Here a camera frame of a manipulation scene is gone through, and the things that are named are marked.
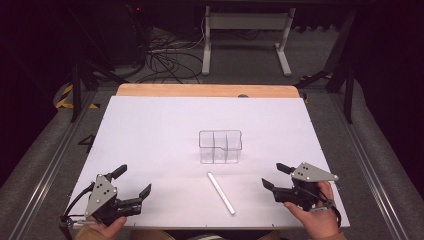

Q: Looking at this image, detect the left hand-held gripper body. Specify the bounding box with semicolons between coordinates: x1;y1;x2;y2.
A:
84;172;144;227

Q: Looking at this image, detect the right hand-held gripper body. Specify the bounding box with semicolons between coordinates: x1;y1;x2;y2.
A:
271;161;340;212

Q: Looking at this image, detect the person's left hand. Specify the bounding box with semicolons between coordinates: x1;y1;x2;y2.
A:
87;215;128;239

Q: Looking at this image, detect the person's right hand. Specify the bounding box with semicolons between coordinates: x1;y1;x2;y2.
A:
283;181;337;240

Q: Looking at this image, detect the white stick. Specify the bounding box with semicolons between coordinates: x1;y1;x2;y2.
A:
206;171;237;216

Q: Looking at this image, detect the white table board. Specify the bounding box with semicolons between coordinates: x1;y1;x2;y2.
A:
66;95;351;230

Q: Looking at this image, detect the clear plastic divided box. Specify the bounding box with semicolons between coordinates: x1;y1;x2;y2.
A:
198;129;243;165

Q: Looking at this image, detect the yellow black hazard tape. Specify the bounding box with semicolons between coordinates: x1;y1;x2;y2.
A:
54;83;101;110

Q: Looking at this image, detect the black metal stand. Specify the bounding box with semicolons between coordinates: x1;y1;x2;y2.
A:
293;9;357;125
68;59;129;124

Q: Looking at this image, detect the wooden table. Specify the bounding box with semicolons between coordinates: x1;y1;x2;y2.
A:
115;83;301;99

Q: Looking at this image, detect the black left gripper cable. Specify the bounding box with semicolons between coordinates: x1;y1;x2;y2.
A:
59;181;97;234

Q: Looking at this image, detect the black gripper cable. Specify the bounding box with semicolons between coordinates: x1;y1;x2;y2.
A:
328;199;343;229
59;181;97;234

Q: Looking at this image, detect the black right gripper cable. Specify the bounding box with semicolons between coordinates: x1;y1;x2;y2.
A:
328;199;343;229

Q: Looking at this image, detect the aluminium floor rail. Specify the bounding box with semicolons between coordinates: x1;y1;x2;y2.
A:
14;89;101;240
328;93;411;240

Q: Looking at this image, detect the tangle of black floor cables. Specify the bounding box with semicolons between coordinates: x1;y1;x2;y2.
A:
134;28;205;85

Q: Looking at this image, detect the white metal stand frame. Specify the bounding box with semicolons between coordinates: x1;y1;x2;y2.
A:
201;5;297;78

